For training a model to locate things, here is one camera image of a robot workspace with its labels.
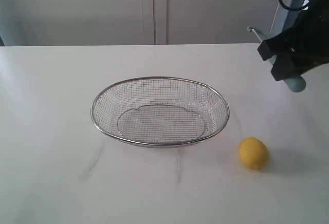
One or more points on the oval steel mesh basket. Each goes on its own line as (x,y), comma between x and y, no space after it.
(160,112)

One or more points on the yellow lemon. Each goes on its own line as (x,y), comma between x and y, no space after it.
(253,153)

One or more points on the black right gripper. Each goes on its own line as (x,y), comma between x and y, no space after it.
(302,47)

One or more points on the teal handled peeler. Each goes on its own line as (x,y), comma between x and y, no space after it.
(295,84)

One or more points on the white cabinet doors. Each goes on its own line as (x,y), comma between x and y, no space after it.
(138,22)

